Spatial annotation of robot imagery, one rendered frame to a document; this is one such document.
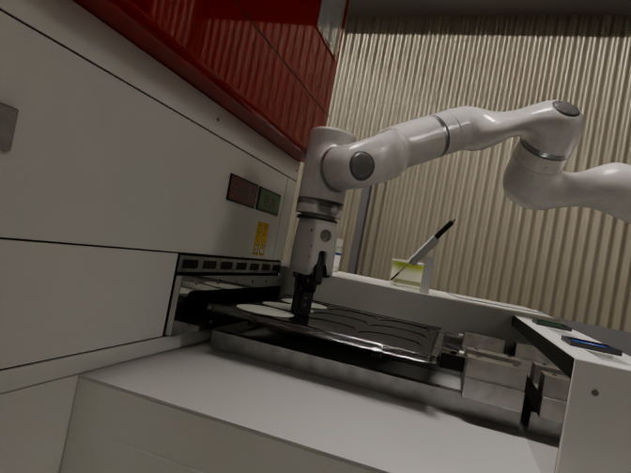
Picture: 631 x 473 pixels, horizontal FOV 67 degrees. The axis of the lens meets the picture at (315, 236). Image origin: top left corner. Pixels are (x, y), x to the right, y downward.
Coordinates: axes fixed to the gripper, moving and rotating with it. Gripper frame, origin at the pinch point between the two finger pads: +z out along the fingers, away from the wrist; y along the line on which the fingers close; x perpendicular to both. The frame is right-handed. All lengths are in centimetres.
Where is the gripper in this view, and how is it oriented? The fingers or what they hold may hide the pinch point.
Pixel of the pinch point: (301, 302)
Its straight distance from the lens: 87.4
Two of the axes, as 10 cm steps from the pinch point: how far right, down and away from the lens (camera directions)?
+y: -4.0, -0.5, 9.1
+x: -9.0, -1.8, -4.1
